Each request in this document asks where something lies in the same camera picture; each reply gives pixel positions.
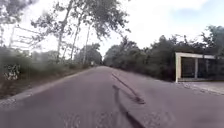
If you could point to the dense row of trees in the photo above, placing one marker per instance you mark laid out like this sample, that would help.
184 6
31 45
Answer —
153 56

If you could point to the grey asphalt road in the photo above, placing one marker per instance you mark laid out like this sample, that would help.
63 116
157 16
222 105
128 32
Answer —
90 100

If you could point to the group of tall thin trees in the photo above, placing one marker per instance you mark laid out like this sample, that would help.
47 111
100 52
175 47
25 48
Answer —
96 16

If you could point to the white framed gate structure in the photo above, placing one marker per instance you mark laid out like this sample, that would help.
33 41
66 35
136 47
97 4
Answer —
179 66

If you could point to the overgrown verge with bushes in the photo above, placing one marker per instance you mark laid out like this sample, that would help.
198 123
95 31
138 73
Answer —
30 66

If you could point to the pale road edge strip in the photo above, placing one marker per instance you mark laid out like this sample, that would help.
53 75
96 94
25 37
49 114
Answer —
30 90

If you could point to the pale concrete driveway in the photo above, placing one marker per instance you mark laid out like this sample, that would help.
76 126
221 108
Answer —
210 86

